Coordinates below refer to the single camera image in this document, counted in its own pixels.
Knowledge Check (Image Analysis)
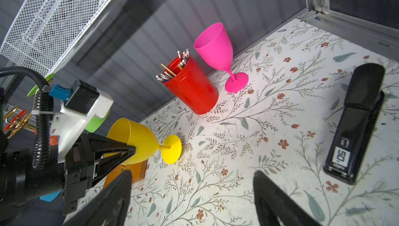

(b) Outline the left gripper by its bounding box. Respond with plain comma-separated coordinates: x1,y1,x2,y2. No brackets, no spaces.
50,80,136,215

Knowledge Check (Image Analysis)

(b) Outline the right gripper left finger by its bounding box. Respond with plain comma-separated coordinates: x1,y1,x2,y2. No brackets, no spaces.
64,170,132,226

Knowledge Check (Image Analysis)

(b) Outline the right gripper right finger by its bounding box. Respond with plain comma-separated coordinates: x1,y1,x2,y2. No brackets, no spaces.
253,171,319,226

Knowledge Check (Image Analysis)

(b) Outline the yellow wine glass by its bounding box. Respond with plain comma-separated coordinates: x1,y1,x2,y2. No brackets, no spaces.
107,118,182,165

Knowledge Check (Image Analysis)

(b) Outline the gold rack with wooden base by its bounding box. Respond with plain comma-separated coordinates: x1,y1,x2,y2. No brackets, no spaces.
4,105,149,188

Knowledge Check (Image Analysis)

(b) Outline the pink wine glass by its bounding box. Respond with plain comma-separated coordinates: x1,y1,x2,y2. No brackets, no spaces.
193,22,249,94

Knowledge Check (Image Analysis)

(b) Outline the red-orange wine glass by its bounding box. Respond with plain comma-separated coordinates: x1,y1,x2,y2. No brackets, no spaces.
49,136,59,146

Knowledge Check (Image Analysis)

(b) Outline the blue wine glass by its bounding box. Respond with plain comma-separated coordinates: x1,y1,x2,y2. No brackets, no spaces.
39,191,61,202

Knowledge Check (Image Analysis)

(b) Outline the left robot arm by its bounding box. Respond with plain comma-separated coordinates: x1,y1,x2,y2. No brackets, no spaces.
1,67,136,221

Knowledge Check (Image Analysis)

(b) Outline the green wine glass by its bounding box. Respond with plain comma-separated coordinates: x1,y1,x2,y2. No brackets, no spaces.
27,73,111,133

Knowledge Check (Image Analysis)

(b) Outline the red pen cup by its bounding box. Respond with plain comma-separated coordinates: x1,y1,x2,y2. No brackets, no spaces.
161,51,219,115

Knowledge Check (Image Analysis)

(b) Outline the black stapler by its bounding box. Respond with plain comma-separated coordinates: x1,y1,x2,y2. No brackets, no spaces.
323,63,385,185

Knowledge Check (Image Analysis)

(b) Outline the white wire mesh basket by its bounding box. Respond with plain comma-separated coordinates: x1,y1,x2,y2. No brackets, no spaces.
1,0,115,77

